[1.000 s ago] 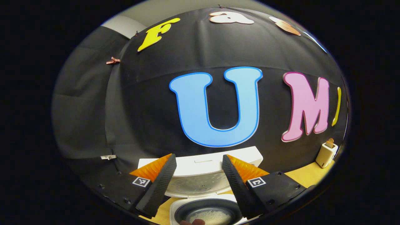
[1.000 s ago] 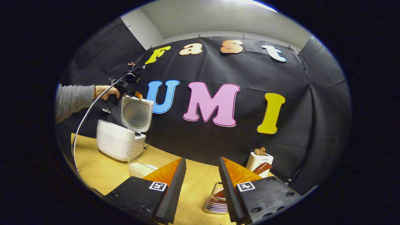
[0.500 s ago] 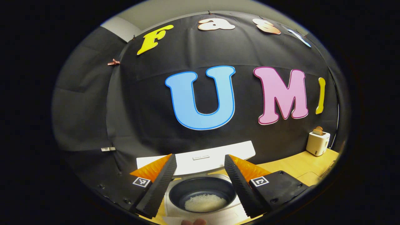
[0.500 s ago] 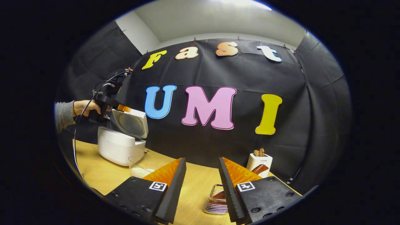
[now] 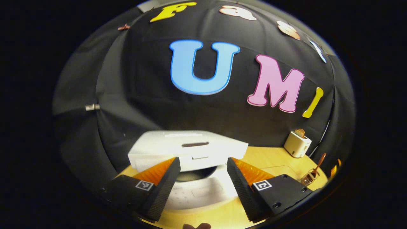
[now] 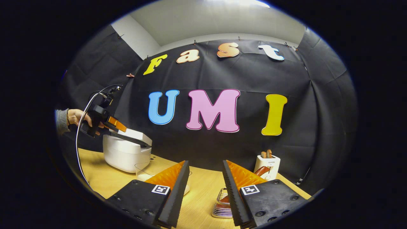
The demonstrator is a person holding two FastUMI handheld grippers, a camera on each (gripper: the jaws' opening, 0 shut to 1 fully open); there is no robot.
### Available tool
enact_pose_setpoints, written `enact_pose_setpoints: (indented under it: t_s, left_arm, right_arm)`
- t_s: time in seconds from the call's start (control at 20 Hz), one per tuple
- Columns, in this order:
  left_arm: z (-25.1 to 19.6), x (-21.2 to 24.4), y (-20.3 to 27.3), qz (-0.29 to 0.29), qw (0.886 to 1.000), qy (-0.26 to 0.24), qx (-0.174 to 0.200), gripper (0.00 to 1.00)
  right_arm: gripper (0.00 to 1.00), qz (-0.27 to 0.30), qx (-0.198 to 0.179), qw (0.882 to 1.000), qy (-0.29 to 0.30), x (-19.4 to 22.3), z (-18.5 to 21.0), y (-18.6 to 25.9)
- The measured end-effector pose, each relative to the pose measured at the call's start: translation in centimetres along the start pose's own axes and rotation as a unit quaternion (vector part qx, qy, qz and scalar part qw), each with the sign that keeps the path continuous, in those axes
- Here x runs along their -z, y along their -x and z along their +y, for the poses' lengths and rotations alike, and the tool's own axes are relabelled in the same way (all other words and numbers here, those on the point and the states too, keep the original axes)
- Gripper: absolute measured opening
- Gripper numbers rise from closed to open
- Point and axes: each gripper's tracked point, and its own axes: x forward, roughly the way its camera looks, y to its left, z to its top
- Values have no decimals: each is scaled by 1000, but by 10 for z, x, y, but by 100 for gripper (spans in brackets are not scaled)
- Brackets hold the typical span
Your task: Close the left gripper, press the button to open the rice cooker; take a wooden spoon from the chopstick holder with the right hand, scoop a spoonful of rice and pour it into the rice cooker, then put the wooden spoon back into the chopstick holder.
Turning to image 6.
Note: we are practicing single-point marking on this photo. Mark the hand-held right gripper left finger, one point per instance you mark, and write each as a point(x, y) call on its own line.
point(173, 197)

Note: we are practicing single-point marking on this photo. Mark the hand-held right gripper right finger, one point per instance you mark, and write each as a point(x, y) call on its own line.
point(235, 197)

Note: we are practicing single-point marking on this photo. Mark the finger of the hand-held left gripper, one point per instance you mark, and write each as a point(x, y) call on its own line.
point(117, 124)

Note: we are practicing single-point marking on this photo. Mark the white rice cooker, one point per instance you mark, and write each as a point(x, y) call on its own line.
point(125, 156)

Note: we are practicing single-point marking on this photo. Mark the brown wooden spoon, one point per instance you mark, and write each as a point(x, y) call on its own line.
point(262, 171)

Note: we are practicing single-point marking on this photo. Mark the clear plastic container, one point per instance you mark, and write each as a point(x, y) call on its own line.
point(141, 170)

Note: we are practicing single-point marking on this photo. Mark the toast slice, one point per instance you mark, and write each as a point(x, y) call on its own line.
point(264, 155)
point(269, 154)

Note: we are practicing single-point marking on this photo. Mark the white toaster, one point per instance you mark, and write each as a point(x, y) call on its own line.
point(274, 163)

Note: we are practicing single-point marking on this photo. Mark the black backdrop cloth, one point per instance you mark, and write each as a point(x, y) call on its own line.
point(222, 76)

